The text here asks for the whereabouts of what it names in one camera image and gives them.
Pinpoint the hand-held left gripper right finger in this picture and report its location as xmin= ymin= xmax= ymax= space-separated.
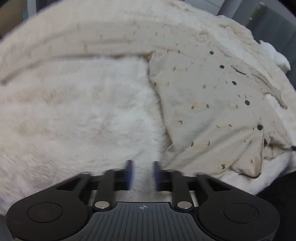
xmin=153 ymin=161 xmax=228 ymax=211

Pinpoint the grey headboard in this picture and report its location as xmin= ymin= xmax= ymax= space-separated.
xmin=217 ymin=0 xmax=296 ymax=91

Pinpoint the beige printed shirt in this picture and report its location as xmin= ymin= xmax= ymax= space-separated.
xmin=0 ymin=22 xmax=295 ymax=179

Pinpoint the cream fluffy blanket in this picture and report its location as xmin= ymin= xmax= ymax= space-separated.
xmin=0 ymin=0 xmax=296 ymax=215

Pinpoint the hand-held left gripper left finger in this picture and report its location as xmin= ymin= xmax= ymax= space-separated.
xmin=55 ymin=159 xmax=135 ymax=212

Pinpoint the white plush toy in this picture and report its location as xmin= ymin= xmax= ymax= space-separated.
xmin=259 ymin=40 xmax=291 ymax=70

